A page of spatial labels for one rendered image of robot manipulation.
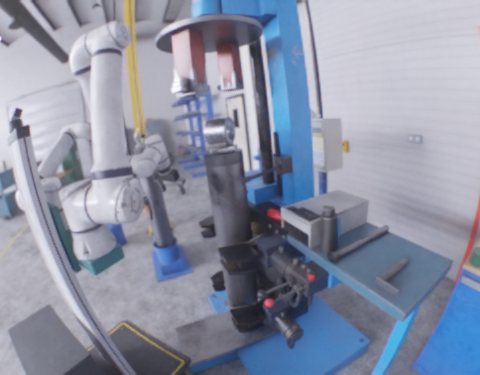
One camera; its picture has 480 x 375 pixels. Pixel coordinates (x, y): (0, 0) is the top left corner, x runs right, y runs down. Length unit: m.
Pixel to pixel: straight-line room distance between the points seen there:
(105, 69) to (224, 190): 0.82
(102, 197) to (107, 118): 0.26
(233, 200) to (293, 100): 0.66
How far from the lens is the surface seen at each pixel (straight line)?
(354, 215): 1.26
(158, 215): 2.64
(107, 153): 0.83
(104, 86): 0.88
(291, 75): 1.44
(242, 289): 1.62
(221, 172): 1.25
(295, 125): 1.43
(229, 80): 1.45
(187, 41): 1.16
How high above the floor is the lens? 1.67
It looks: 17 degrees down
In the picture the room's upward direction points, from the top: 7 degrees counter-clockwise
